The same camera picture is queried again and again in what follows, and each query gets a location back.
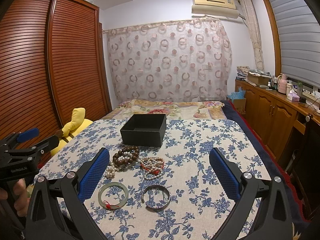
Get wall air conditioner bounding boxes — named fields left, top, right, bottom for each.
left=191, top=0, right=239, bottom=19

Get brown wooden bead bracelet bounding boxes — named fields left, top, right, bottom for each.
left=112, top=145, right=141, bottom=167

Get black jewelry box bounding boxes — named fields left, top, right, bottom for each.
left=120, top=114, right=167, bottom=147

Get brown louvered wardrobe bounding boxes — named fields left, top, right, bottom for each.
left=1, top=0, right=111, bottom=147

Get grey window blind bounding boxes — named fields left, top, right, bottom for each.
left=268, top=0, right=319, bottom=87

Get dark patterned bangle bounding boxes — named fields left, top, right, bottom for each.
left=141, top=185, right=171, bottom=212

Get tied beige curtain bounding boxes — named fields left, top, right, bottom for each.
left=239, top=0, right=264, bottom=71

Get floral bed quilt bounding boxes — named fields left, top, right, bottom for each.
left=103, top=99, right=226, bottom=120

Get pink thermos jug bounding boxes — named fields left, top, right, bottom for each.
left=277, top=74, right=287, bottom=94

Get blue gift bag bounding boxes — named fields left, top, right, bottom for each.
left=227, top=87, right=246, bottom=115

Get blue floral white cloth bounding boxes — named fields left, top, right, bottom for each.
left=34, top=118, right=272, bottom=240

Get pink tissue pack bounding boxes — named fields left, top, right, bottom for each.
left=287, top=91, right=300, bottom=102

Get yellow Pikachu plush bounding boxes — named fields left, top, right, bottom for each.
left=50, top=107, right=93, bottom=157

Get person's left hand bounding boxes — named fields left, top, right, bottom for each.
left=12, top=178, right=30, bottom=217

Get green jade bangle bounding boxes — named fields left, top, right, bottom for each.
left=98, top=182, right=129, bottom=210

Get red coral pearl bracelets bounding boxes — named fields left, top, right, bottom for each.
left=139, top=156, right=166, bottom=181

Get pink circle patterned curtain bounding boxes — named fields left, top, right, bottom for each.
left=106, top=18, right=232, bottom=103

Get white pearl necklace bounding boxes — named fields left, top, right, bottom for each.
left=103, top=151, right=133, bottom=179

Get cardboard box on cabinet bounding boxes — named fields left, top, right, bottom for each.
left=247, top=72, right=271, bottom=86

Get wooden sideboard cabinet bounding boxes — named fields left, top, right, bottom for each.
left=235, top=80, right=319, bottom=167

